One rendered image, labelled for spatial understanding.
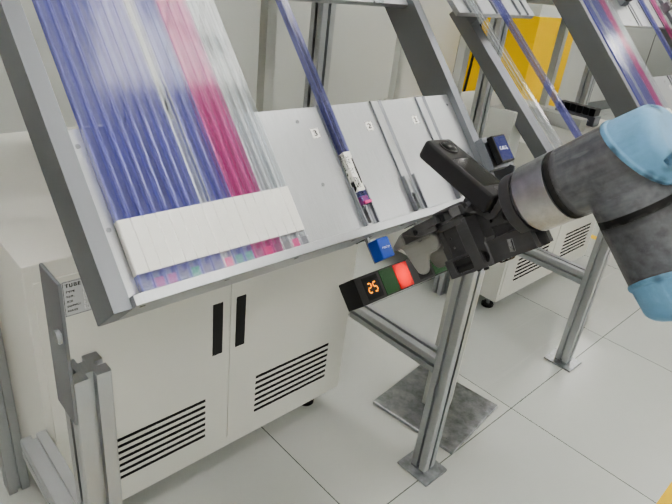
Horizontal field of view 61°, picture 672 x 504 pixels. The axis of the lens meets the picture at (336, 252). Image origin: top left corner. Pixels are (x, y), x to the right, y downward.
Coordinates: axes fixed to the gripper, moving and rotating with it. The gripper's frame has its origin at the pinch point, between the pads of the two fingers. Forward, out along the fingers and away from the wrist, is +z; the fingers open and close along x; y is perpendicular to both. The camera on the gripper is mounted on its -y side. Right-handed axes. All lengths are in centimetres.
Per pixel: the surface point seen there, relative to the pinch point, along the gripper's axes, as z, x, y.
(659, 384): 36, 120, 65
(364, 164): 4.2, 3.6, -12.8
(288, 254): 2.0, -16.7, -2.9
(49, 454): 49, -39, 10
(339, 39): 151, 177, -131
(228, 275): 2.0, -25.3, -2.7
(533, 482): 39, 52, 62
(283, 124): 4.2, -8.0, -20.4
